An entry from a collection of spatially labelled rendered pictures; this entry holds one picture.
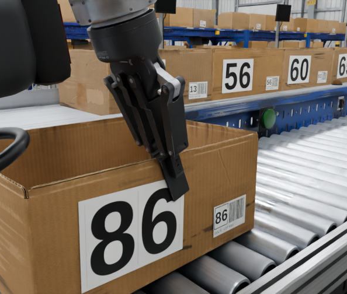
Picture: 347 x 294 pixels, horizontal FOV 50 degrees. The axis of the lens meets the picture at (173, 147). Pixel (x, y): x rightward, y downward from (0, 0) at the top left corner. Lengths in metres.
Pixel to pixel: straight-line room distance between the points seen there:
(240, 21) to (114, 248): 8.13
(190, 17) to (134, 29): 7.02
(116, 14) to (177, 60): 0.74
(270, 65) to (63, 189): 1.16
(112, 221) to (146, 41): 0.20
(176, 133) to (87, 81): 0.66
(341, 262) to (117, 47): 0.51
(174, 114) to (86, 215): 0.15
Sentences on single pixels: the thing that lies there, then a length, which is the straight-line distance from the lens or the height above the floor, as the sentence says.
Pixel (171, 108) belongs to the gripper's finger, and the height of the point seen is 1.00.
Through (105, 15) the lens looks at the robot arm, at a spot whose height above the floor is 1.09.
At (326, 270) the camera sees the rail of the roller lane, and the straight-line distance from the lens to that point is 0.67.
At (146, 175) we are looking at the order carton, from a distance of 0.46.
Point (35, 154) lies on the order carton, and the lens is 0.70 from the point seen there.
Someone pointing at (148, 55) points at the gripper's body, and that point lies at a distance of 0.40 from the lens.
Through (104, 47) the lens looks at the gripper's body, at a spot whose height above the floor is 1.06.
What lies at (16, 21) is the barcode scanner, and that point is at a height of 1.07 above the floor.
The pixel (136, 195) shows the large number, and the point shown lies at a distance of 0.46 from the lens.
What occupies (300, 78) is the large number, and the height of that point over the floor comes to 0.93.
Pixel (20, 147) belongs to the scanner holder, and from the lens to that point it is 0.21.
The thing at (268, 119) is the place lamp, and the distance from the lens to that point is 1.35.
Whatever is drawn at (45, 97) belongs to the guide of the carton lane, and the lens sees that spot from 1.25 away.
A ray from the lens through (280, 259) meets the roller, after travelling 0.64.
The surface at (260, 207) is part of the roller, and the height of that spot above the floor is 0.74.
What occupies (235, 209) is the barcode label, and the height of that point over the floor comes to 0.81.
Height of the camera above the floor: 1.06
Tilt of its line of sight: 15 degrees down
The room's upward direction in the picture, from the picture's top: straight up
